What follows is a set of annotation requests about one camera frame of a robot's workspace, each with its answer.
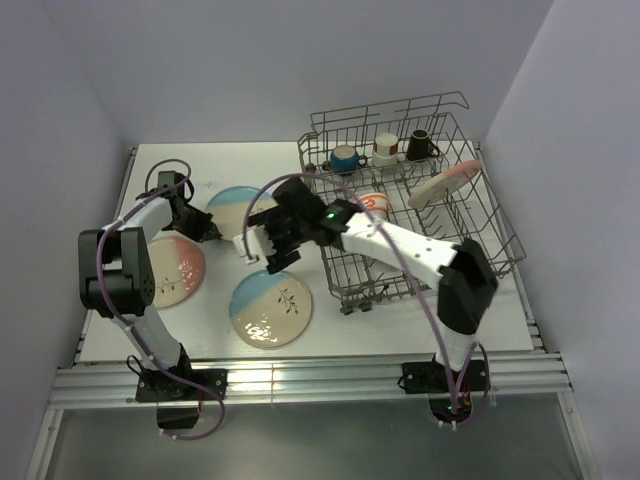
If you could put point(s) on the grey wire dish rack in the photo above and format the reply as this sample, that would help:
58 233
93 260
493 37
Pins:
471 212

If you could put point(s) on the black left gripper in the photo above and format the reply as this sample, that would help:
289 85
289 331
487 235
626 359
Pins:
206 229

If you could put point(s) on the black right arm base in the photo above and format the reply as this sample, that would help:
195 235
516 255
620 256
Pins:
428 377

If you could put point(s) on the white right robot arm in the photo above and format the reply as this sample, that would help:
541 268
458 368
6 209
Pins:
459 273

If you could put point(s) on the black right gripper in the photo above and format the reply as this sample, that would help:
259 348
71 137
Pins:
284 256

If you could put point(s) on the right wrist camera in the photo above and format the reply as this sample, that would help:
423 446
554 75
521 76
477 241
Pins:
254 245

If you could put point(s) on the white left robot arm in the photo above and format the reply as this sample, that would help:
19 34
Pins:
115 272

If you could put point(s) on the grey brown tumbler cup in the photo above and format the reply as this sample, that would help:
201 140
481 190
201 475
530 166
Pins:
385 150

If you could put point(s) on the brown ceramic mug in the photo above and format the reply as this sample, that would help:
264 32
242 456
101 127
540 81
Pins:
421 147

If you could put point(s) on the aluminium mounting rail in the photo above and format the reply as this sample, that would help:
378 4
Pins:
275 381

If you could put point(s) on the pink cream plate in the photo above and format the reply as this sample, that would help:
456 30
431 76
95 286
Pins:
179 268
444 184

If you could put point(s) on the blue cream plate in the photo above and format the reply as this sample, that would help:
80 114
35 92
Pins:
269 311
228 208

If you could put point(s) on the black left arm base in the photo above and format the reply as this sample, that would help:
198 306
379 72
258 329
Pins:
179 396

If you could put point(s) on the dark blue mug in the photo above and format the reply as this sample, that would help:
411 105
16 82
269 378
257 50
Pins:
345 160

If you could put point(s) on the orange patterned small bowl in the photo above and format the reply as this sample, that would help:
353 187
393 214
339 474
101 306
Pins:
377 203

